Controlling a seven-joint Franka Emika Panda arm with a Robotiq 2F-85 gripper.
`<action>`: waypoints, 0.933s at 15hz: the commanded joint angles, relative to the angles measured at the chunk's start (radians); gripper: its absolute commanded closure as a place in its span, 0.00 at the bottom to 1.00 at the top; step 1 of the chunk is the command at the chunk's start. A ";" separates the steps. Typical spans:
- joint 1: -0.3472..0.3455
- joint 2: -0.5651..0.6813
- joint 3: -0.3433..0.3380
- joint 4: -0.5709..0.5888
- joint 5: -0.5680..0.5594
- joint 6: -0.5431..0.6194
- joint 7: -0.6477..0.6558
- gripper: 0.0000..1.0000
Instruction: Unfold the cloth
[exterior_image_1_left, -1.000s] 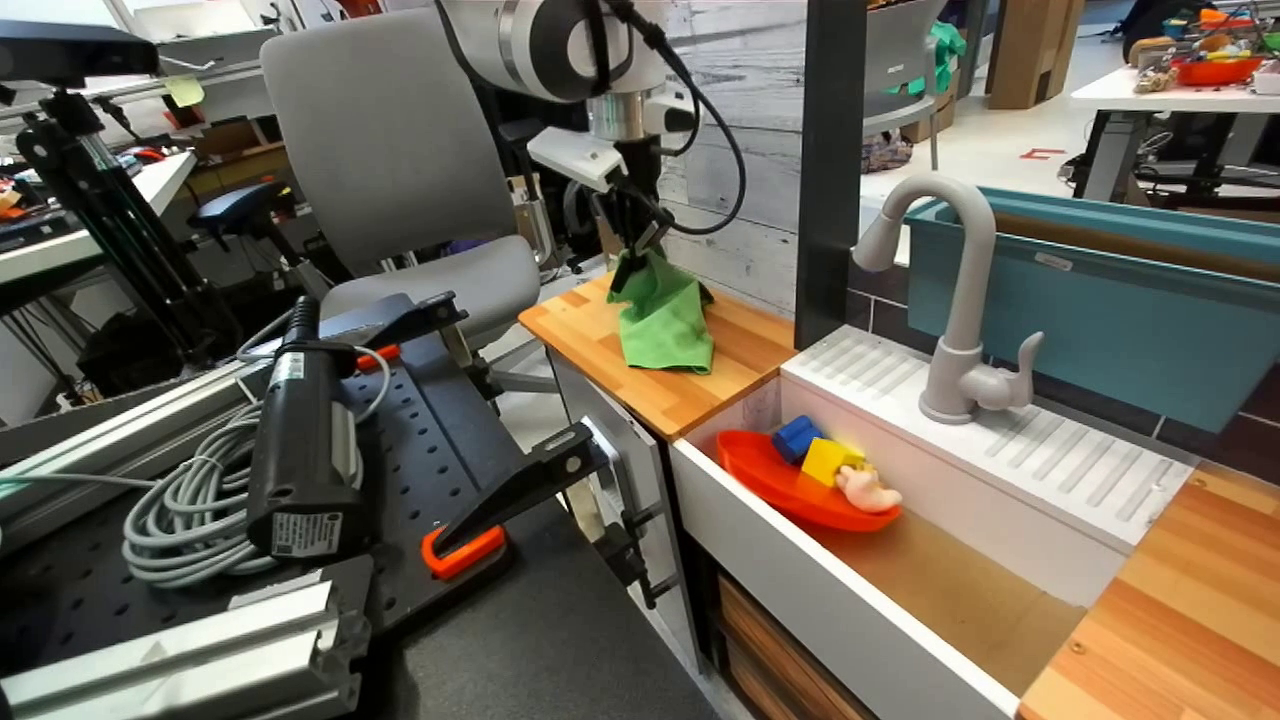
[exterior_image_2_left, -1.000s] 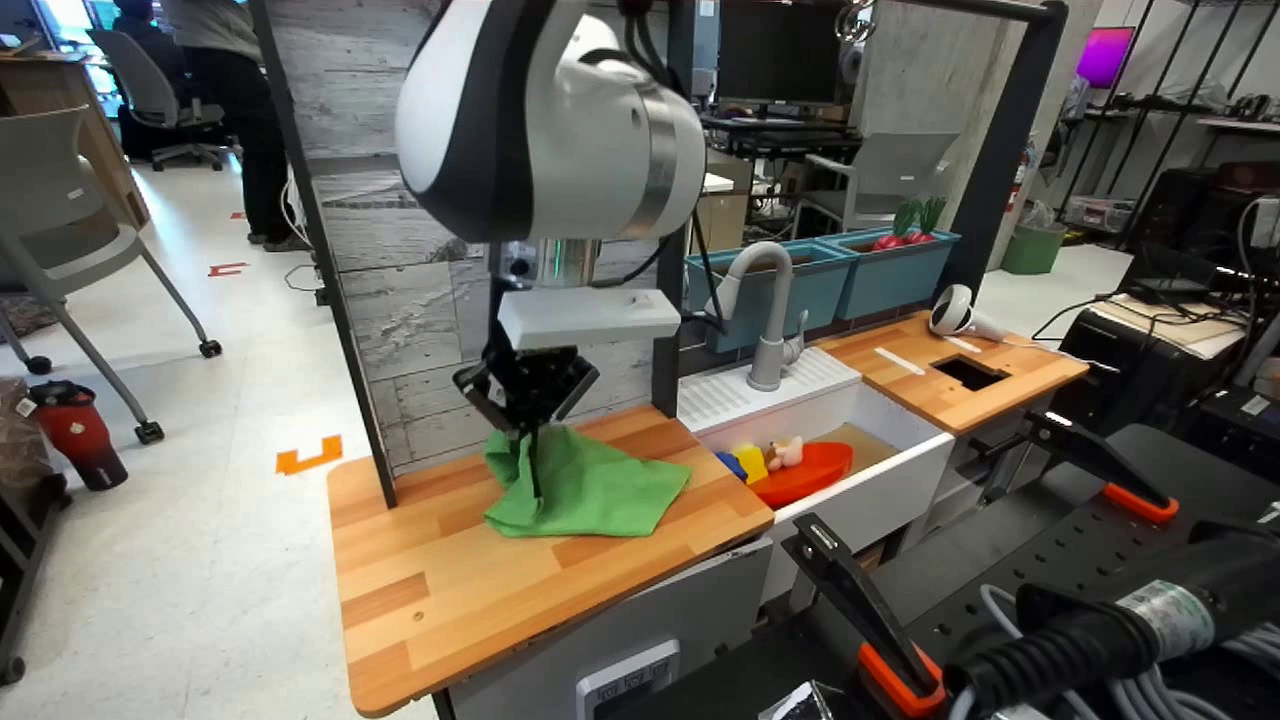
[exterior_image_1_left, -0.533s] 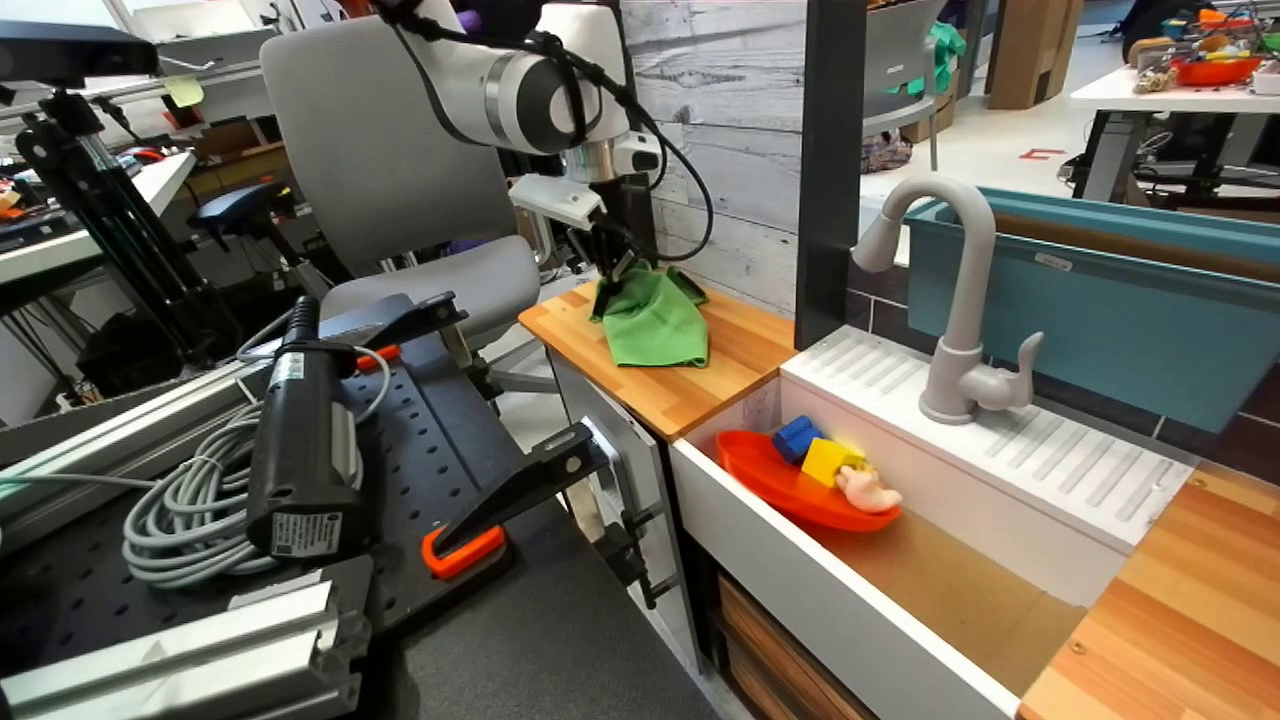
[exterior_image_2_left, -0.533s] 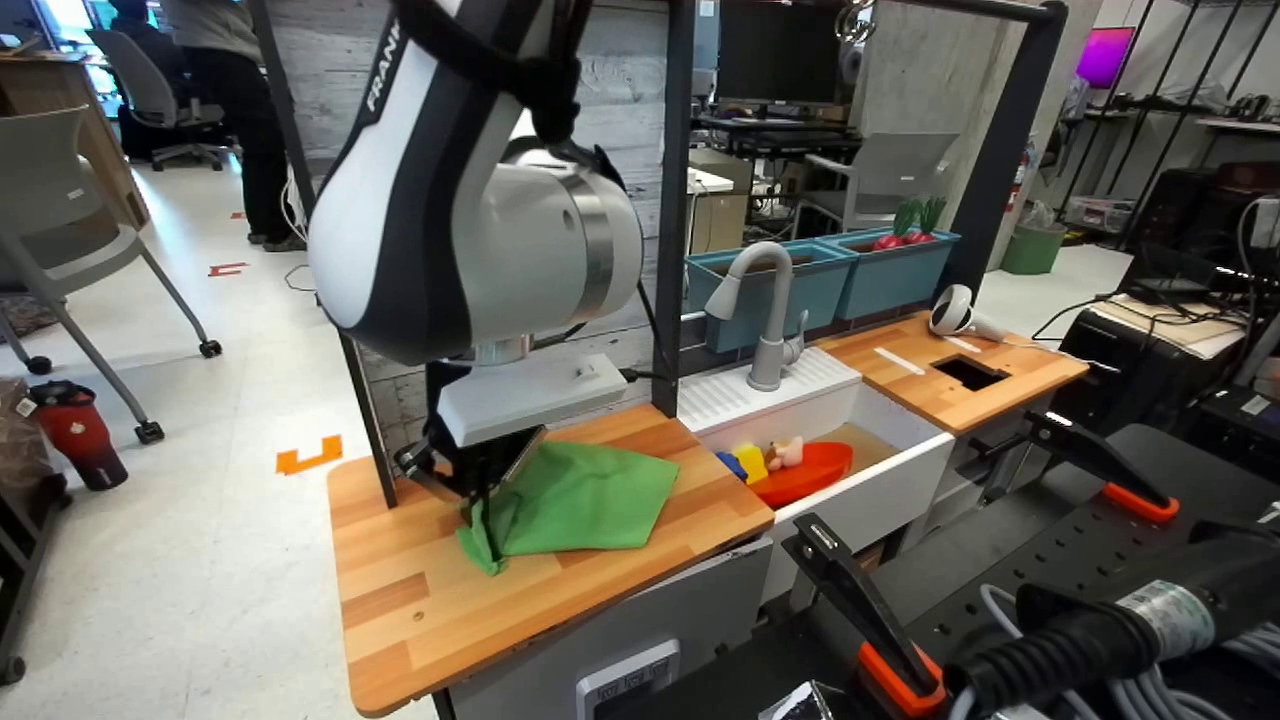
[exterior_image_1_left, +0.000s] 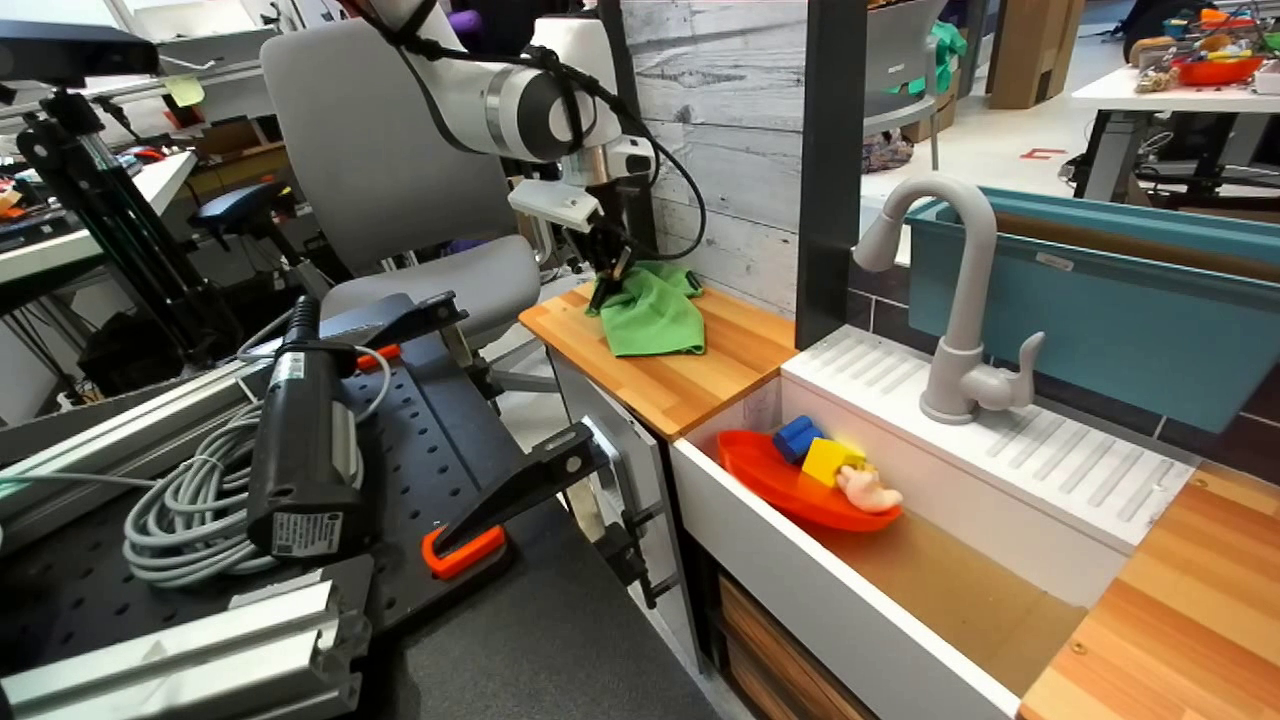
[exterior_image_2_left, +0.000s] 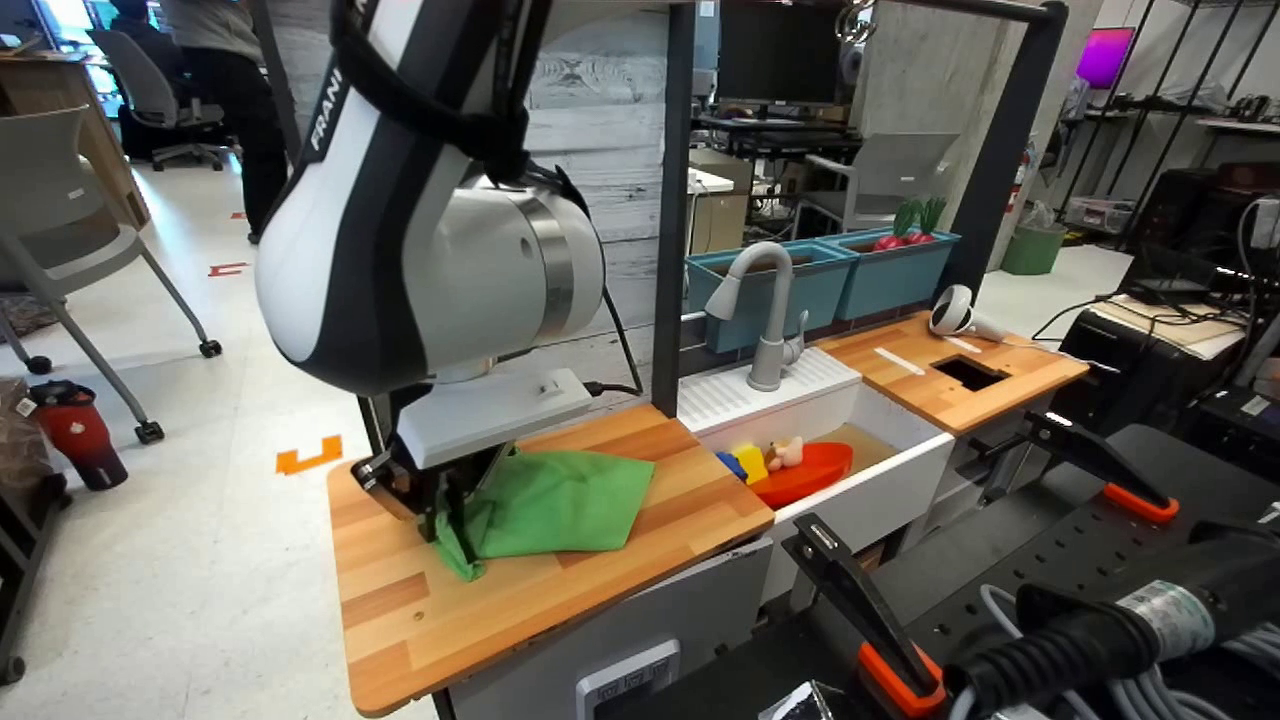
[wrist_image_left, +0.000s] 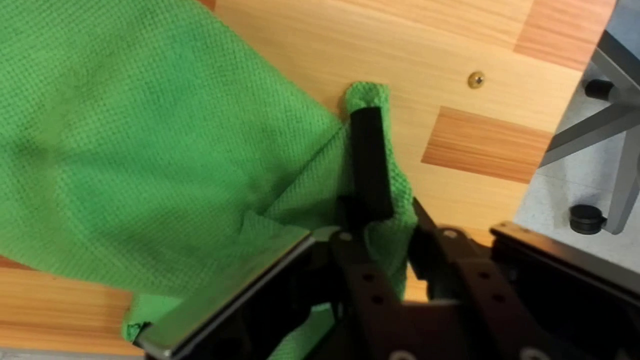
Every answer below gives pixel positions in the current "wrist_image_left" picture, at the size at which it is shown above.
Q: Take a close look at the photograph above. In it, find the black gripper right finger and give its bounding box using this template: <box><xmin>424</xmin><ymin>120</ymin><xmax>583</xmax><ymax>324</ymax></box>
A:
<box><xmin>408</xmin><ymin>200</ymin><xmax>481</xmax><ymax>301</ymax></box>

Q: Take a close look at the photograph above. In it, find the brass screw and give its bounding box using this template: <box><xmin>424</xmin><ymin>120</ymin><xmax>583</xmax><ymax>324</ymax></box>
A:
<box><xmin>467</xmin><ymin>70</ymin><xmax>487</xmax><ymax>91</ymax></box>

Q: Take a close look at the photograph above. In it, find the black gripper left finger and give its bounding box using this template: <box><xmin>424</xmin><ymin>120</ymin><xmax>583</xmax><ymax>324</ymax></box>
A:
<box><xmin>346</xmin><ymin>107</ymin><xmax>395</xmax><ymax>231</ymax></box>

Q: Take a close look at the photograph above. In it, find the green cloth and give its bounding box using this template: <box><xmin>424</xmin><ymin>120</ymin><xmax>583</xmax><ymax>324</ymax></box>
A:
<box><xmin>0</xmin><ymin>0</ymin><xmax>421</xmax><ymax>360</ymax></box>

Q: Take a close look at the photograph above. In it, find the grey office chair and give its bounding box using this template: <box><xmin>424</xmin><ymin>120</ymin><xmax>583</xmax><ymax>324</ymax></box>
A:
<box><xmin>543</xmin><ymin>32</ymin><xmax>640</xmax><ymax>235</ymax></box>

